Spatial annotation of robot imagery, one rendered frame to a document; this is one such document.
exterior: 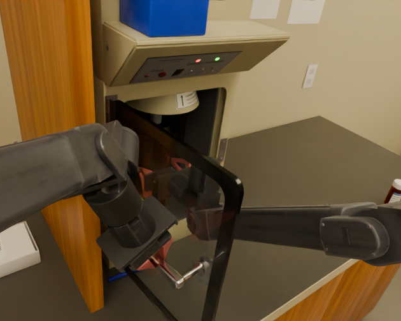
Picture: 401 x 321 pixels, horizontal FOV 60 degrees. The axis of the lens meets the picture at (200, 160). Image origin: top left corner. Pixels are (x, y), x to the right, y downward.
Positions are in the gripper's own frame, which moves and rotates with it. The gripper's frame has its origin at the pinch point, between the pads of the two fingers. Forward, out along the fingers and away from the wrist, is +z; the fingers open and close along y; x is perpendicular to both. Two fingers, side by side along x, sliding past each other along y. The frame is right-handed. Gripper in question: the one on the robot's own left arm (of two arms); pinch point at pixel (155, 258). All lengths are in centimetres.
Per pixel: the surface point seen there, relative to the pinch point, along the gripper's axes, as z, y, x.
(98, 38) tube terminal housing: -24.0, -14.9, -23.5
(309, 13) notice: 26, -115, -55
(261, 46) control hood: -14.2, -37.7, -9.6
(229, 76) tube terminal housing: -4.0, -37.3, -19.5
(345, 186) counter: 62, -72, -7
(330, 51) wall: 52, -129, -53
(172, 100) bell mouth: -5.0, -23.9, -23.3
